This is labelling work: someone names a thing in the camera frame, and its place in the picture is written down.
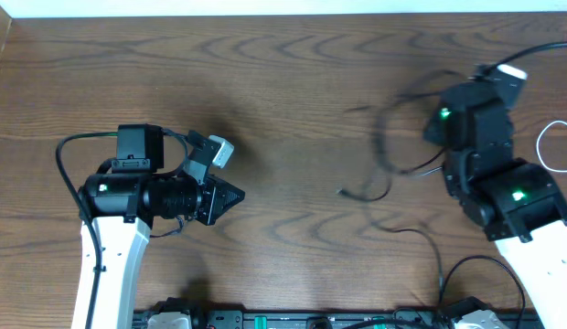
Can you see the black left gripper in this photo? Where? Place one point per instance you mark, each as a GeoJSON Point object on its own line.
{"type": "Point", "coordinates": [218, 200]}

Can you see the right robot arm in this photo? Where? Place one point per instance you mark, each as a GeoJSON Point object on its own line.
{"type": "Point", "coordinates": [517, 204]}

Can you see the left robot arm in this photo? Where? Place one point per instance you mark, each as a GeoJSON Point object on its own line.
{"type": "Point", "coordinates": [156, 173]}

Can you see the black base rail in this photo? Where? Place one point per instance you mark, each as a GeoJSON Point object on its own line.
{"type": "Point", "coordinates": [469, 313]}

